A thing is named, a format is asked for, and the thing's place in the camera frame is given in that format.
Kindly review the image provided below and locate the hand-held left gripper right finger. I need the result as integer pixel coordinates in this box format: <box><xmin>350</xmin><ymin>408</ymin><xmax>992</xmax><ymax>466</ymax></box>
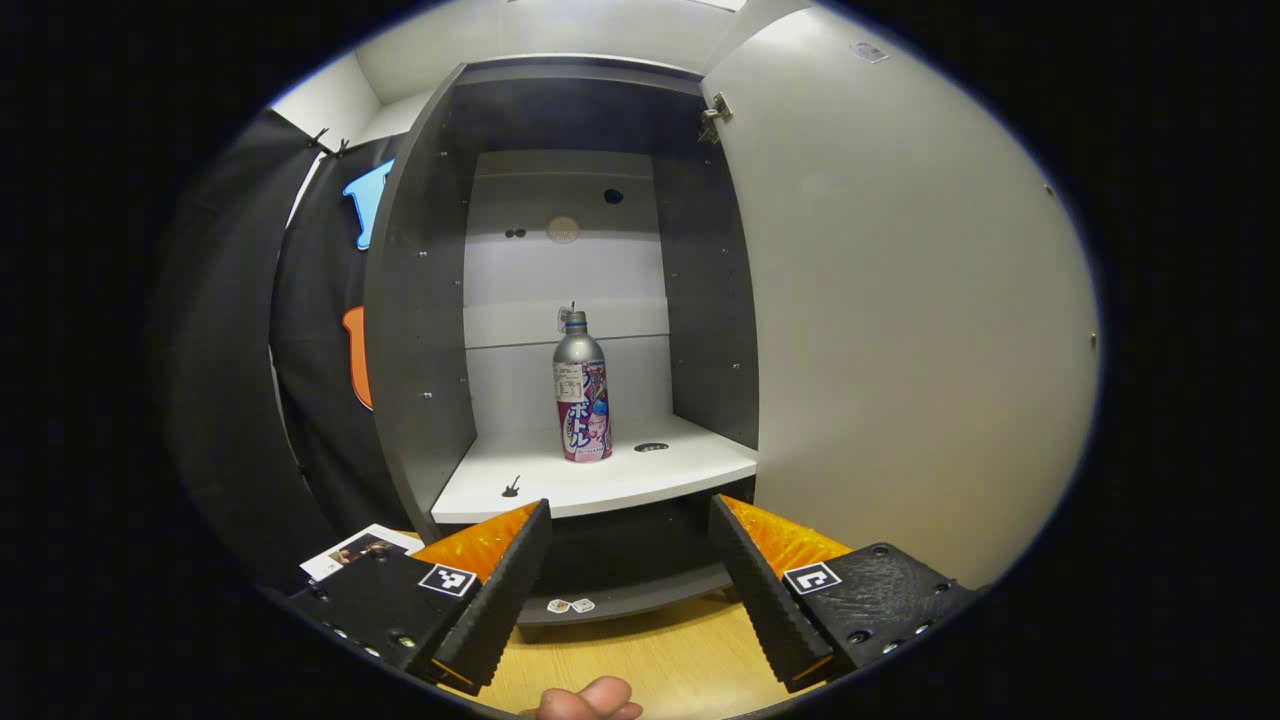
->
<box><xmin>708</xmin><ymin>493</ymin><xmax>979</xmax><ymax>694</ymax></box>

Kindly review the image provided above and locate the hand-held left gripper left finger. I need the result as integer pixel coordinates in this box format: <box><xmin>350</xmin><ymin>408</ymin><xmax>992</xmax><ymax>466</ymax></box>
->
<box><xmin>285</xmin><ymin>498</ymin><xmax>553</xmax><ymax>698</ymax></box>

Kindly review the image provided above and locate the silver bottle with pink label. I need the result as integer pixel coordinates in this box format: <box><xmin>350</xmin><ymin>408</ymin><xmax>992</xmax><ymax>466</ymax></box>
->
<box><xmin>552</xmin><ymin>310</ymin><xmax>614</xmax><ymax>463</ymax></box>

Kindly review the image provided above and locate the dark grey cabinet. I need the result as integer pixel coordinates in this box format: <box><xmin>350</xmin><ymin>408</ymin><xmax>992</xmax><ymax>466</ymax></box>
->
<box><xmin>362</xmin><ymin>55</ymin><xmax>761</xmax><ymax>628</ymax></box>

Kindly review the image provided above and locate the white cabinet shelf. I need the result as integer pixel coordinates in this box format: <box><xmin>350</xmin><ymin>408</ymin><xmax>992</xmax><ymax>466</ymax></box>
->
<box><xmin>430</xmin><ymin>413</ymin><xmax>759</xmax><ymax>525</ymax></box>

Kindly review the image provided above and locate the metal door hinge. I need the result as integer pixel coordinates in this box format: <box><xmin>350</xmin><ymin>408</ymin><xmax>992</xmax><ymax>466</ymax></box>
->
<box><xmin>698</xmin><ymin>92</ymin><xmax>734</xmax><ymax>146</ymax></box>

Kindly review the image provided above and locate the printed photo booklet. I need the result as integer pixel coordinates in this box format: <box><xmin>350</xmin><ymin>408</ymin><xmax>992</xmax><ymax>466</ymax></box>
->
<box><xmin>300</xmin><ymin>523</ymin><xmax>426</xmax><ymax>583</ymax></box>

